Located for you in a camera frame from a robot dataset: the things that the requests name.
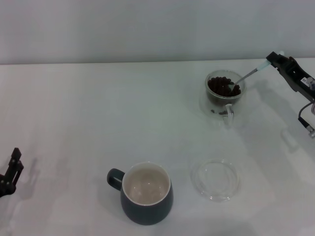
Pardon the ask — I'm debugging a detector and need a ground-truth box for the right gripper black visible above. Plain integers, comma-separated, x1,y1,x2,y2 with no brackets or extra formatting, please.
266,51,315,102

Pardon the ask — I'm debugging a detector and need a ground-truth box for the dark grey ceramic mug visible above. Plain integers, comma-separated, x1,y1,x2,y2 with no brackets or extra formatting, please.
106,161,174,226

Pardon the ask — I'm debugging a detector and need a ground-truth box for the metal spoon with blue handle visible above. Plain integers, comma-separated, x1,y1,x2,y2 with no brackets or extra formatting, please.
227,50,285,87

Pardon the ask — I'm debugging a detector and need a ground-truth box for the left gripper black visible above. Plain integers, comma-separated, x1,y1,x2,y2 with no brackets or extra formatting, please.
0,147,25,198

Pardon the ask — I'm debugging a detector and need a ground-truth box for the black cable with silver plug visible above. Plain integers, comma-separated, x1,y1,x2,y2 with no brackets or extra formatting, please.
298,100,315,137

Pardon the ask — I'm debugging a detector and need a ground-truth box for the coffee beans pile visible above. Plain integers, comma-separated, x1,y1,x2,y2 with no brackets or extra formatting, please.
206,76,242,105

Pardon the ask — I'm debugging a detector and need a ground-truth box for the clear glass saucer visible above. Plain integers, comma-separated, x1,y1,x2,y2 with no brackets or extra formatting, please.
189,158,241,203

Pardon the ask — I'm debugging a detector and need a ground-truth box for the double-walled glass cup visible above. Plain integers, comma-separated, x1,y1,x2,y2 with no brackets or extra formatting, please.
199,69,247,126

